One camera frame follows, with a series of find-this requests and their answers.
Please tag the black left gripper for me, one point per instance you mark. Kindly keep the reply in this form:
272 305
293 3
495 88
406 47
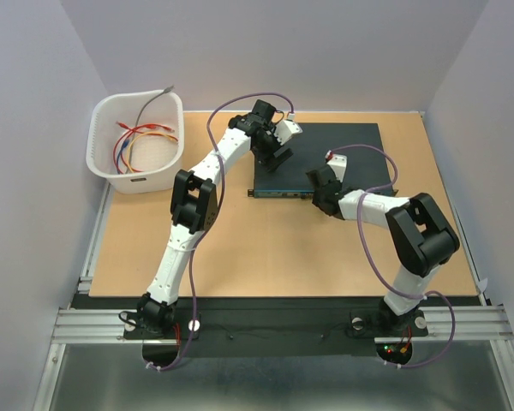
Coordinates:
266 159

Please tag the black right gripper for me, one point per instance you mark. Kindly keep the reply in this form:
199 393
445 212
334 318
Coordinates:
315 196

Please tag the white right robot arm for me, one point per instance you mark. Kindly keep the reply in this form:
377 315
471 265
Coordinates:
423 238

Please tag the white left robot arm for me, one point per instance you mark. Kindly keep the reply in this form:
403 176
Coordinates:
196 202

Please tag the white plastic basket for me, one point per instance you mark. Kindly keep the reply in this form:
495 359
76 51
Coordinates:
136 141

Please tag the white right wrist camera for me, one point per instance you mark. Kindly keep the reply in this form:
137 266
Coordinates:
338 164

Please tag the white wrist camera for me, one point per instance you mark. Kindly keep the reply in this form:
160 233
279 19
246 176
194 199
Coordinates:
338 164
286 129

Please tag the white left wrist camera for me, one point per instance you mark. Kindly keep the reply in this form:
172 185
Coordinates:
286 129

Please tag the dark blue network switch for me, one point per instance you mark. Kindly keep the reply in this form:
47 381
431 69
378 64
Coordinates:
366 168

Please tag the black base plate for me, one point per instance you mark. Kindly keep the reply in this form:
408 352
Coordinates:
274 327

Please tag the aluminium frame rail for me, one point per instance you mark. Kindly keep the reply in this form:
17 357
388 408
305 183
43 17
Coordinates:
472 324

